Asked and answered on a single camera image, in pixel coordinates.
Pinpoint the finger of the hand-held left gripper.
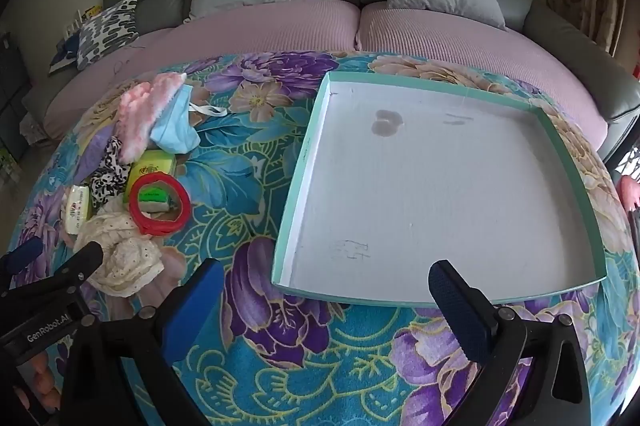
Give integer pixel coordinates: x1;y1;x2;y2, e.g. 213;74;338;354
0;237;45;277
0;241;104;304

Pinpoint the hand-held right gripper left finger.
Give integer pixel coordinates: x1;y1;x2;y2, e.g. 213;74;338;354
60;258;226;426

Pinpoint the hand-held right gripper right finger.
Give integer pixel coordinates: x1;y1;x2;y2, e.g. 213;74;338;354
427;260;593;426

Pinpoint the cream lace cloth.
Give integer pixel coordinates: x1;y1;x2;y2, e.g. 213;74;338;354
75;206;166;299

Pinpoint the red ribbon ring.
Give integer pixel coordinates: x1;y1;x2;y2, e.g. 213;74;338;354
129;173;192;237

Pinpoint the teal shallow cardboard box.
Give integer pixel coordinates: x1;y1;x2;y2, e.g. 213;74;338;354
271;71;608;309

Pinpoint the lavender tissue pack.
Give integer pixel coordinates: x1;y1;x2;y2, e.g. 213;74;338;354
75;128;119;179

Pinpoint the person's left hand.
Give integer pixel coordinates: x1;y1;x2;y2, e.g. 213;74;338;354
15;348;63;414

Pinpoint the leopard print scrunchie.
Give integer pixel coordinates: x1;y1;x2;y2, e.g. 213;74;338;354
87;137;132;212

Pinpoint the pink fluffy cloth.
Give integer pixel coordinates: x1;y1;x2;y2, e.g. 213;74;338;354
118;72;187;159

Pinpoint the blue face mask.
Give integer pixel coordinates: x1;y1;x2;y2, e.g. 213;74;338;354
149;85;228;154

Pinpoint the dark grey cabinet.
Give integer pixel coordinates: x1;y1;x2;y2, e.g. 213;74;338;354
0;31;31;162

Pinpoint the red plastic stool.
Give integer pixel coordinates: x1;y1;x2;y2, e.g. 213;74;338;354
617;176;640;212

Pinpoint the dark blue cloth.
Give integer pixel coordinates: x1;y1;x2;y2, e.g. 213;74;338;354
48;33;83;77

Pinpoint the black and white patterned pillow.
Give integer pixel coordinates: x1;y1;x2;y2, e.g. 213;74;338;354
76;0;140;72

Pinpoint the yellow booklet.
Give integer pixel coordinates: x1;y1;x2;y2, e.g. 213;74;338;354
75;5;103;27

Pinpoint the pink ribbed seat cushion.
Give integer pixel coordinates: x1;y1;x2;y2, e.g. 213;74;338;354
42;0;362;142
354;1;608;134

